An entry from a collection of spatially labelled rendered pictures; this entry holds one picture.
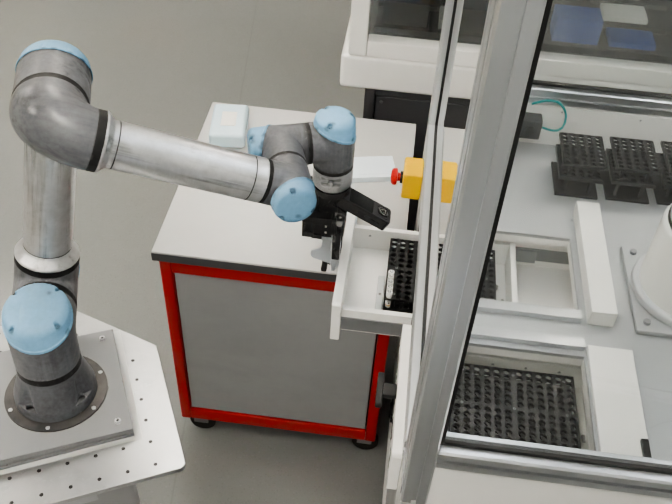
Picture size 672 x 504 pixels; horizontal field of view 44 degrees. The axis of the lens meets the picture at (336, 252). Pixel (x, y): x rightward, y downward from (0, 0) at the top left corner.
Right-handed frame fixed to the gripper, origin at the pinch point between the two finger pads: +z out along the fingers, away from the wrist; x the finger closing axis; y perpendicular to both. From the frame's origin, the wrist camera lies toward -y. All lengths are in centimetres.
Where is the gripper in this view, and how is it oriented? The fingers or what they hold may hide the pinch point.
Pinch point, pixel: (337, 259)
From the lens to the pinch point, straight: 169.3
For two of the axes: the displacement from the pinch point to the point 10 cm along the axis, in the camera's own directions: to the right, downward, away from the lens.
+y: -9.9, -1.2, 0.5
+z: -0.5, 7.2, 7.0
